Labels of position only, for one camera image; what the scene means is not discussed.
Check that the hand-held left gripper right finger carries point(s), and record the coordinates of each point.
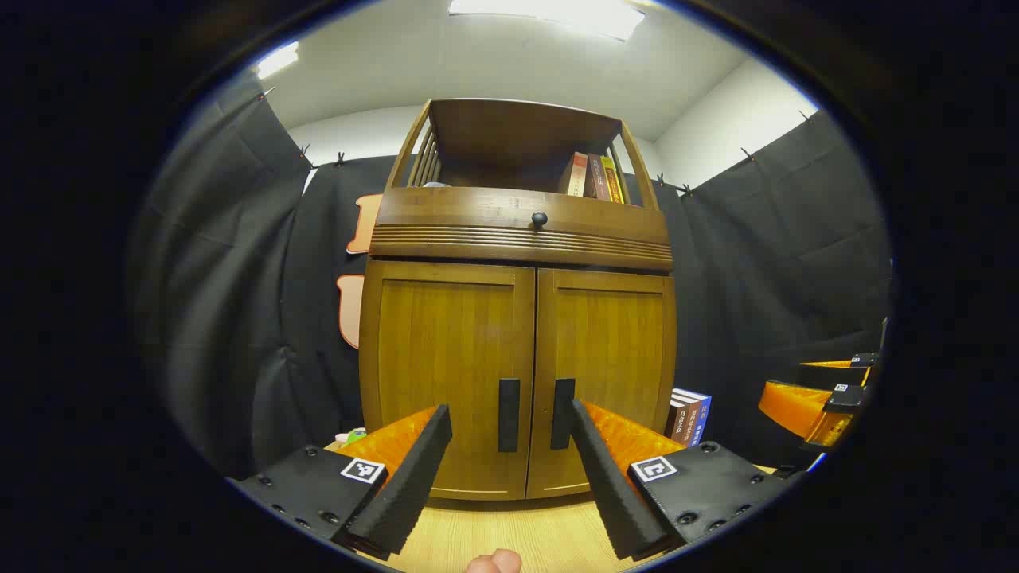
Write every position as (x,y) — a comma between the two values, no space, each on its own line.
(609,485)

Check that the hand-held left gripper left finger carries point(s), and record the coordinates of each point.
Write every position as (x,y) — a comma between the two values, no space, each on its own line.
(414,477)

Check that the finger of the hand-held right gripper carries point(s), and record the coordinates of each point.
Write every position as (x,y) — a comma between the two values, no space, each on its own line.
(796,407)
(828,374)

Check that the wooden shoe cabinet door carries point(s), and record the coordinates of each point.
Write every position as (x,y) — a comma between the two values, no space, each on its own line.
(613,342)
(446,342)

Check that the wooden double-door shoe cabinet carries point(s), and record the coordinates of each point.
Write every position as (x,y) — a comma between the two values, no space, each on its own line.
(517,159)

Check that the green plush toy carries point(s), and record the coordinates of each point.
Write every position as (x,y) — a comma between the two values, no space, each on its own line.
(351,437)

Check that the dark brown standing book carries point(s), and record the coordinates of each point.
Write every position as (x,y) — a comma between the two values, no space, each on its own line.
(676,415)

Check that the black backdrop cloth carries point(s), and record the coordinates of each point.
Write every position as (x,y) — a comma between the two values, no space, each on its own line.
(780,270)

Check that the wooden ribbed drawer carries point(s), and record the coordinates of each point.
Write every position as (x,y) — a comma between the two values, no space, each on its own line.
(478,219)

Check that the round black drawer knob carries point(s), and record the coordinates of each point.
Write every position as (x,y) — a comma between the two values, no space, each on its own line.
(540,219)

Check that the yellow book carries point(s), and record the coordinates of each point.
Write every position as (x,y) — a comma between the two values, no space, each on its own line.
(613,181)

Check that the small ceiling light panel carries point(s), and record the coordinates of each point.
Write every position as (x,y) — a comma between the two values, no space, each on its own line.
(278,60)

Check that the large ceiling light panel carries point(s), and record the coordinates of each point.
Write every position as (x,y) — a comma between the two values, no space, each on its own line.
(549,12)

